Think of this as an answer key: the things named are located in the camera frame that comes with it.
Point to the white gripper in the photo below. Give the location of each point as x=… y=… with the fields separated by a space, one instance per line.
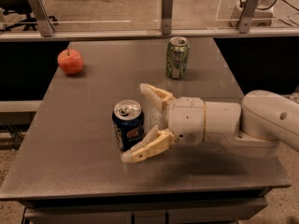
x=186 y=119

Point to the blue pepsi can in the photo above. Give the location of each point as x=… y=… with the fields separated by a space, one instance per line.
x=128 y=121

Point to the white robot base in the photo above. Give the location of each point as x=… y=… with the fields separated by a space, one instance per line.
x=263 y=15

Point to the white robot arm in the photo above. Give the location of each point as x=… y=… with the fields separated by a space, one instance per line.
x=253 y=128

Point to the green soda can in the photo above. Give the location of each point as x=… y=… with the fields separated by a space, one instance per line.
x=177 y=56

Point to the red apple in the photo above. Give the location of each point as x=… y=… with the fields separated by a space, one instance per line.
x=70 y=61

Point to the black office chair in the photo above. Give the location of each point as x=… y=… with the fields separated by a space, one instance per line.
x=20 y=7

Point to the middle metal bracket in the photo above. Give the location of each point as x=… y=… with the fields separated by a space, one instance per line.
x=166 y=18

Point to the metal bracket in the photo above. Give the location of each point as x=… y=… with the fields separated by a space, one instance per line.
x=43 y=22
x=246 y=17
x=166 y=18

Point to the right metal bracket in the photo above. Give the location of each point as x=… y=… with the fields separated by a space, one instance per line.
x=246 y=17

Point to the left metal bracket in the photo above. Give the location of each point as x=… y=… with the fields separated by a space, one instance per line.
x=43 y=22

